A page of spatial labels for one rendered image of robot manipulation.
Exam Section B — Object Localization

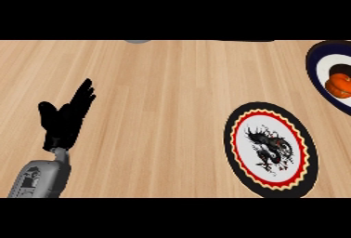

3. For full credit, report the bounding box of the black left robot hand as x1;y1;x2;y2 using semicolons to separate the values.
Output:
37;78;98;152

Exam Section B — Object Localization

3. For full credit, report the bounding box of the black red patterned plate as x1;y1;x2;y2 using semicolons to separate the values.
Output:
223;101;320;199

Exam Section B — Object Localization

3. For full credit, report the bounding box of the navy white plate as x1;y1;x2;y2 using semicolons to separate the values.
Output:
304;40;351;117

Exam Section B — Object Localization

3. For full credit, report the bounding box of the orange squash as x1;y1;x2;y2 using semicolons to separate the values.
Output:
323;73;351;99

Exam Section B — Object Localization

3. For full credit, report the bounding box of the grey object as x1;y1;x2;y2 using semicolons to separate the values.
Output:
124;39;154;45

